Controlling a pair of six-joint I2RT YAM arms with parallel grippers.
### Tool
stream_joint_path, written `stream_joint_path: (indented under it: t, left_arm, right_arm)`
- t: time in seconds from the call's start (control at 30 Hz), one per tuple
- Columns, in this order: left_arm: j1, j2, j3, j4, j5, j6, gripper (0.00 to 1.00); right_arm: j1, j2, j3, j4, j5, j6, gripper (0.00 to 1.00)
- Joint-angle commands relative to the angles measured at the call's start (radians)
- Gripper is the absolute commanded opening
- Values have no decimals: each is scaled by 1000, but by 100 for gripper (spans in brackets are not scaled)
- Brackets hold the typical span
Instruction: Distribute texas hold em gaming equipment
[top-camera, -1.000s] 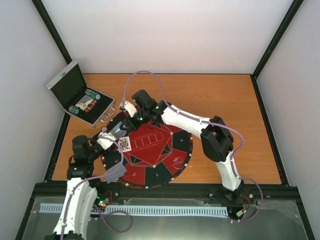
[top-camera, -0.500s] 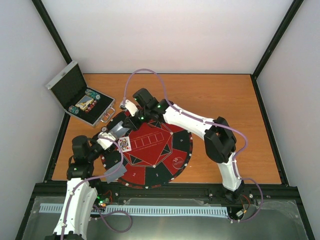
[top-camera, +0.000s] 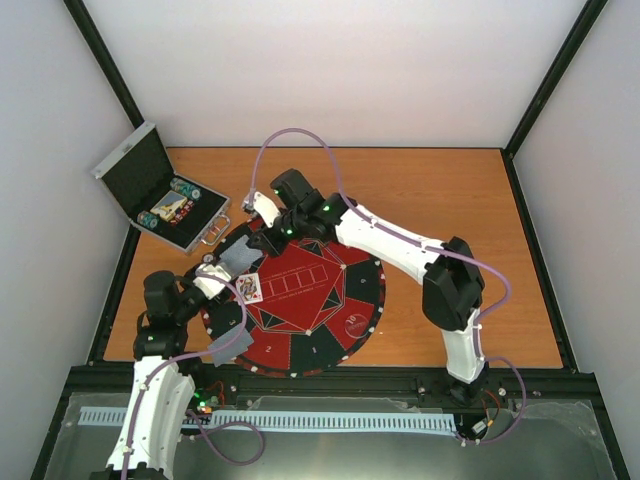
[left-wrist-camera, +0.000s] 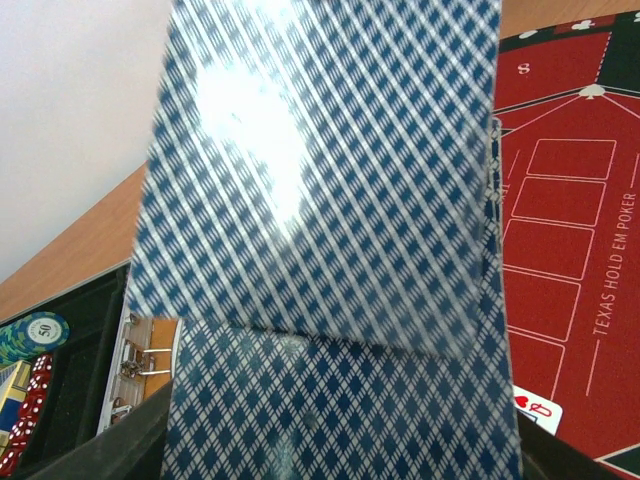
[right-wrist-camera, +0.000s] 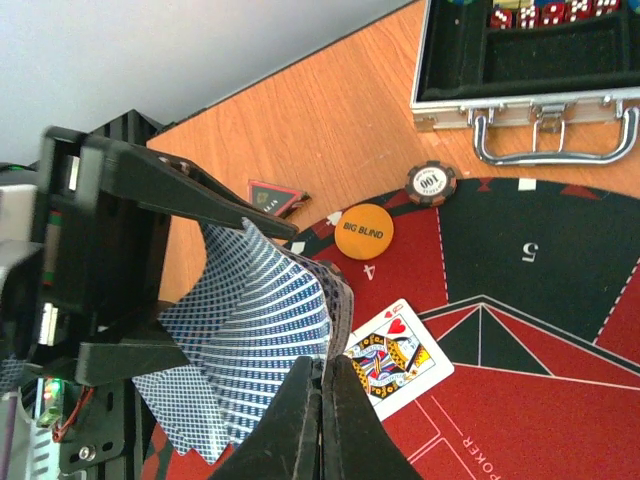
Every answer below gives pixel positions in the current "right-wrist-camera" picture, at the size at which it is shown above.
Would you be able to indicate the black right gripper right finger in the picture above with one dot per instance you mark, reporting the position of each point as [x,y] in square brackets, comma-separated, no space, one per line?
[354,443]

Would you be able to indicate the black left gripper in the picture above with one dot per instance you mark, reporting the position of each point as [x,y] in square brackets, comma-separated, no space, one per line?
[80,296]

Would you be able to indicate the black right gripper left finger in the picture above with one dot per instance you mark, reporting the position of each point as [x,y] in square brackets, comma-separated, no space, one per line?
[286,442]

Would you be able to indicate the queen of hearts card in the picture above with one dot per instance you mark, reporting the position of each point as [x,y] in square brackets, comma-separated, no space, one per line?
[396,359]

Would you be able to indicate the blue playing card deck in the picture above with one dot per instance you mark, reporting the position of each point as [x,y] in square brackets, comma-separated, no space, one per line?
[255,310]

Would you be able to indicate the yellow big blind button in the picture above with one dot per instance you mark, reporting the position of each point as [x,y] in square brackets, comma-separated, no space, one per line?
[364,231]

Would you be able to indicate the single hundred chip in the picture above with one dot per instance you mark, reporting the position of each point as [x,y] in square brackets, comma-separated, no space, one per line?
[430,184]

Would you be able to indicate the red black triangular token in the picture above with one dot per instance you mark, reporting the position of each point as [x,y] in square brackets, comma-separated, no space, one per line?
[275,199]

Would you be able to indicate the round red black poker mat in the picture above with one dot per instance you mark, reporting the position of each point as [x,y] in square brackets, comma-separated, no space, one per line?
[531,289]

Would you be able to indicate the aluminium poker chip case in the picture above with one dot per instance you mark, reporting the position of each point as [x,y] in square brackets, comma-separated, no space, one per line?
[469,76]

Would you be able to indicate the red dice row in case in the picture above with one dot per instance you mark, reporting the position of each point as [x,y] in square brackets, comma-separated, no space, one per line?
[533,13]

